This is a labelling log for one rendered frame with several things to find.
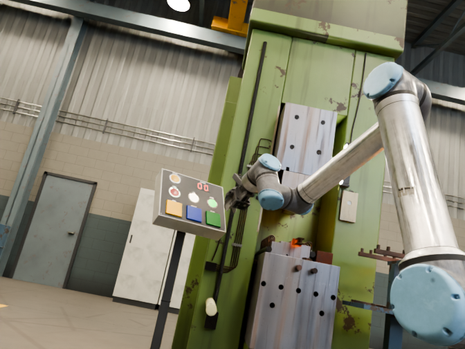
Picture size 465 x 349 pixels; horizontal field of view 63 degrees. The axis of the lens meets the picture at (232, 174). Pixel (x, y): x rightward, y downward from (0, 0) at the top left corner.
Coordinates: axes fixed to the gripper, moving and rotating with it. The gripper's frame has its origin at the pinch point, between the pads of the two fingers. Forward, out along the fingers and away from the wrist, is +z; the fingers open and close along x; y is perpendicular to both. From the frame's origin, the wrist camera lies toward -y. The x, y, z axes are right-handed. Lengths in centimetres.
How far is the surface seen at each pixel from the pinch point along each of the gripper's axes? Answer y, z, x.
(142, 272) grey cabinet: -222, 505, 117
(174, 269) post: 18.5, 32.8, -11.2
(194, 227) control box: 6.4, 13.2, -10.2
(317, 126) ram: -54, -24, 48
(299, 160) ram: -36, -11, 41
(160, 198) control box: -2.9, 10.9, -27.9
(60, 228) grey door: -326, 592, -32
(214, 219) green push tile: 1.1, 10.3, -1.2
